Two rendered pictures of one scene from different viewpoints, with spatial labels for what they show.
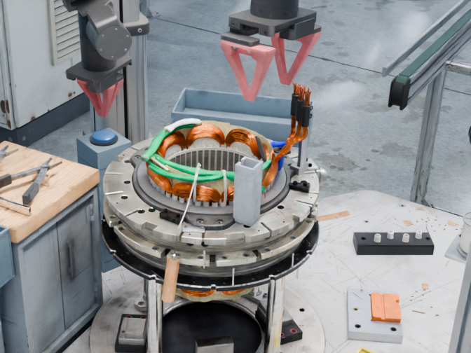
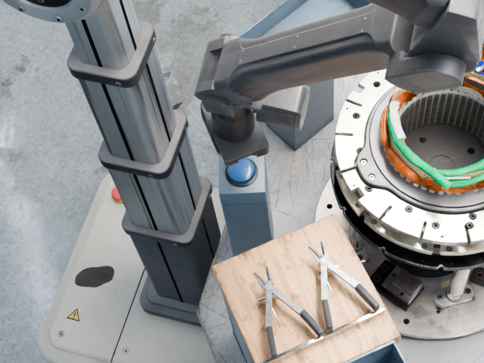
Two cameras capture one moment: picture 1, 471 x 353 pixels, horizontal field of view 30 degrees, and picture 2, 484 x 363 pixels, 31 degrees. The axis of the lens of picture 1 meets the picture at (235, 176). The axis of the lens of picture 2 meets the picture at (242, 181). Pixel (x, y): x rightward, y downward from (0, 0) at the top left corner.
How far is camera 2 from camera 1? 117 cm
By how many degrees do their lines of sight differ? 41
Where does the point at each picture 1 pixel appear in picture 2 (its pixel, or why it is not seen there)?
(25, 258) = not seen: hidden behind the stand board
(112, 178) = (393, 217)
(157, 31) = not seen: outside the picture
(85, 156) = (240, 200)
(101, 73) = (256, 132)
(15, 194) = (333, 306)
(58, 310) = not seen: hidden behind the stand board
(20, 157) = (261, 269)
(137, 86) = (162, 86)
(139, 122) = (170, 112)
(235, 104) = (263, 27)
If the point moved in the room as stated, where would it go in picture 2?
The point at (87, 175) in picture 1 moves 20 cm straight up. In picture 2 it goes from (338, 228) to (340, 158)
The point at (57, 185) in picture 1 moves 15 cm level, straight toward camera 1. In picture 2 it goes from (341, 263) to (445, 307)
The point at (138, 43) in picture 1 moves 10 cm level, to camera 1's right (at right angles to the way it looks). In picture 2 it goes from (153, 51) to (196, 9)
